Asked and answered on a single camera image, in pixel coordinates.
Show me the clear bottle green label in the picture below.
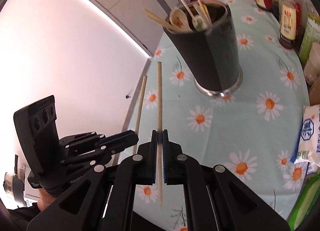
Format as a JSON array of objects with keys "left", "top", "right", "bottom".
[{"left": 299, "top": 12, "right": 320, "bottom": 64}]

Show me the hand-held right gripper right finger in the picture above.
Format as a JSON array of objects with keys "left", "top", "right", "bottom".
[{"left": 162, "top": 129, "right": 290, "bottom": 231}]

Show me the person's left forearm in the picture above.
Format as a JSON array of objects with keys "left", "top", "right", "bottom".
[{"left": 5, "top": 208, "right": 43, "bottom": 231}]

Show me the black cylindrical utensil holder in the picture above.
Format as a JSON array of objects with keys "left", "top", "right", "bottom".
[{"left": 164, "top": 0, "right": 243, "bottom": 98}]

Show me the plain cream spoon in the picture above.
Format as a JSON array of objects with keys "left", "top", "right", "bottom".
[{"left": 171, "top": 0, "right": 198, "bottom": 20}]

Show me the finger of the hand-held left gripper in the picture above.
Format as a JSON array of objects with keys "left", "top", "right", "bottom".
[
  {"left": 59, "top": 135, "right": 139, "bottom": 166},
  {"left": 59, "top": 129, "right": 138, "bottom": 148}
]

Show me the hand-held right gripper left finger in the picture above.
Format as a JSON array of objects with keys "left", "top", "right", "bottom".
[{"left": 26, "top": 129, "right": 159, "bottom": 231}]

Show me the person's left hand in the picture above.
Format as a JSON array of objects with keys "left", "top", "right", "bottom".
[{"left": 37, "top": 188, "right": 60, "bottom": 212}]

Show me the metal pot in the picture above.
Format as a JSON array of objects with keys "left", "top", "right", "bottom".
[{"left": 3, "top": 171, "right": 17, "bottom": 198}]

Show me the green sugar bag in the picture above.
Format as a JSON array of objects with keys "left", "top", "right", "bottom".
[{"left": 287, "top": 173, "right": 320, "bottom": 229}]

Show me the soy sauce bottle beige label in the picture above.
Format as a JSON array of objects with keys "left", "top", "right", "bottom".
[{"left": 278, "top": 0, "right": 303, "bottom": 49}]

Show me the white and blue salt bag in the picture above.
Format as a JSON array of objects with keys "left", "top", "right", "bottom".
[{"left": 290, "top": 105, "right": 320, "bottom": 164}]

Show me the daisy print blue tablecloth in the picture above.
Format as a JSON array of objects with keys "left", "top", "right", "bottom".
[{"left": 114, "top": 0, "right": 314, "bottom": 231}]

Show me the white plastic jar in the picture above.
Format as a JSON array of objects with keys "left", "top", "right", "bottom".
[{"left": 304, "top": 42, "right": 320, "bottom": 85}]

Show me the cream spoon brown animal print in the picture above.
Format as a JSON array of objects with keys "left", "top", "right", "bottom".
[{"left": 169, "top": 8, "right": 193, "bottom": 33}]

